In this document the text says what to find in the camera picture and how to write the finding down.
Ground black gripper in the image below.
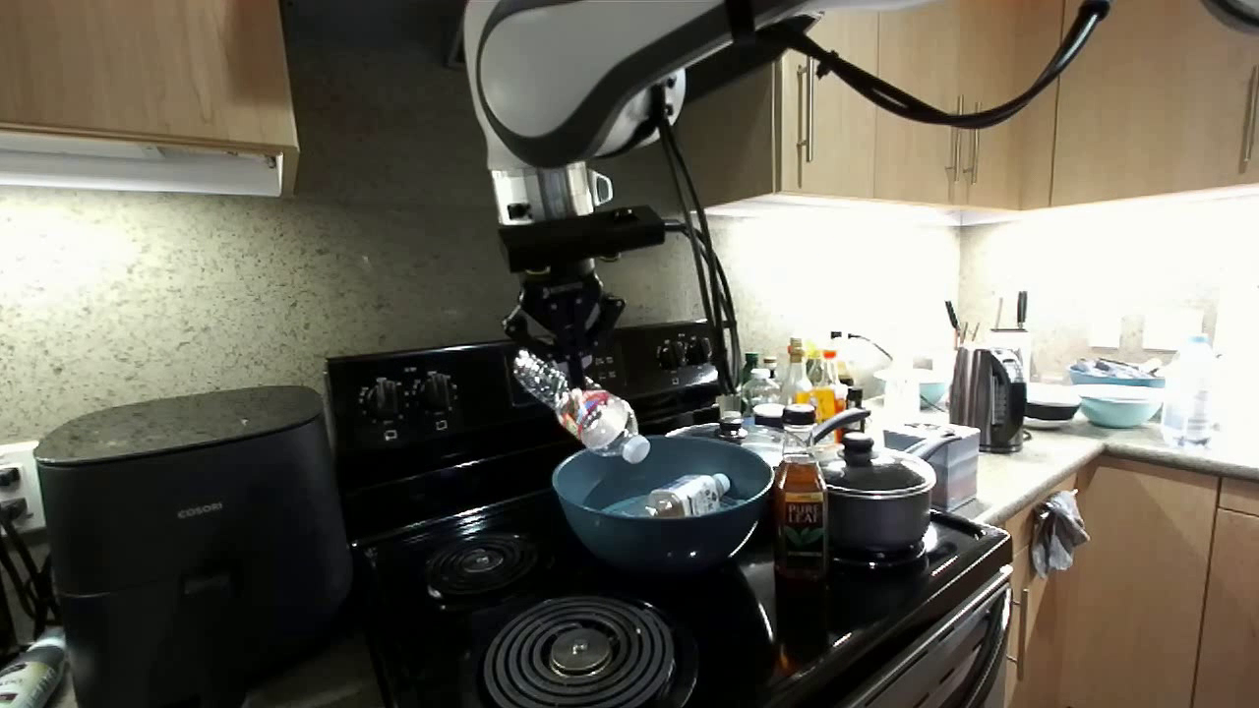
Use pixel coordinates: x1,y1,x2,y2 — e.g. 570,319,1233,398
504,262,631,395

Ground black electric stove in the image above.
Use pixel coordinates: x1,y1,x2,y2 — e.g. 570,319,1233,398
323,319,1021,708

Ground blue bowl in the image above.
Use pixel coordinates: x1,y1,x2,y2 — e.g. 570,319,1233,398
549,434,781,578

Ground small teal bowl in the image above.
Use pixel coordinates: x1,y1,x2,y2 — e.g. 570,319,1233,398
1076,388,1166,434

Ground black pan glass lid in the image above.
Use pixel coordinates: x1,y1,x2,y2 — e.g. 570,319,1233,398
664,405,877,455

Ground small coil burner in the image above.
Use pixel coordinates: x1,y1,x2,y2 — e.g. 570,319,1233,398
418,529,553,607

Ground tall clear bottle gold cap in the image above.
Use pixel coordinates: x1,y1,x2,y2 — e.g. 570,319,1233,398
785,333,814,411

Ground red label orange cap bottle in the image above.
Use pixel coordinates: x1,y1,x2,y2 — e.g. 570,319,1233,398
811,346,848,424

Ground brown sauce bottle yellow label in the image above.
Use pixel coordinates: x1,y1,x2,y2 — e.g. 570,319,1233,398
768,405,836,585

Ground large coil burner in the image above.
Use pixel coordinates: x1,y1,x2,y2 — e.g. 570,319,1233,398
479,595,702,708

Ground under-cabinet light strip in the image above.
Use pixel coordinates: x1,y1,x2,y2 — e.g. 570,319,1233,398
0,130,293,202
705,192,968,230

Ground black pot glass lid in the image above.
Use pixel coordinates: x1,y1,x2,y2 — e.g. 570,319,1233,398
824,428,943,563

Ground white cardboard box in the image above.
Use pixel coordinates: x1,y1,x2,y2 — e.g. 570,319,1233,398
883,417,984,516

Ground black air fryer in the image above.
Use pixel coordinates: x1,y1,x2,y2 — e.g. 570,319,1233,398
31,387,358,708

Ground black plate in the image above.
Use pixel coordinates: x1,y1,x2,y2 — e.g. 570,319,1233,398
1023,388,1086,428

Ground grey hanging towel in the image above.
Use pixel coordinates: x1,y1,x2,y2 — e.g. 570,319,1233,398
1026,487,1093,584

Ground stack of dishes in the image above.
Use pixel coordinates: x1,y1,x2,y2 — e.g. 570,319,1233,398
1067,353,1168,395

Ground wooden base cabinet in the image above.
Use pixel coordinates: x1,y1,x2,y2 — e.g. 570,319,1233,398
1000,449,1259,708

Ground large clear plastic bottle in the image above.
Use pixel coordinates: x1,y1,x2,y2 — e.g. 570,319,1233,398
1157,333,1225,449

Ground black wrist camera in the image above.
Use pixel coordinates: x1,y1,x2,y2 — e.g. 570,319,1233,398
495,203,672,277

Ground silver cabinet handle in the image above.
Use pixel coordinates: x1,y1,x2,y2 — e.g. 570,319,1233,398
791,54,819,168

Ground wooden wall cabinet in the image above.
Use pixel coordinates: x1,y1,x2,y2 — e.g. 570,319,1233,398
0,0,302,148
1046,0,1259,210
682,0,1054,217

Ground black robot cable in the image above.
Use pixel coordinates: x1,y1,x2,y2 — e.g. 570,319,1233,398
644,0,1117,398

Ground white wall outlet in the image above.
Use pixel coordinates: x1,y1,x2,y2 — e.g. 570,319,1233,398
0,436,49,535

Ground black power cord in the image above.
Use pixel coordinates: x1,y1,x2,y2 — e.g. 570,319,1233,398
0,496,59,641

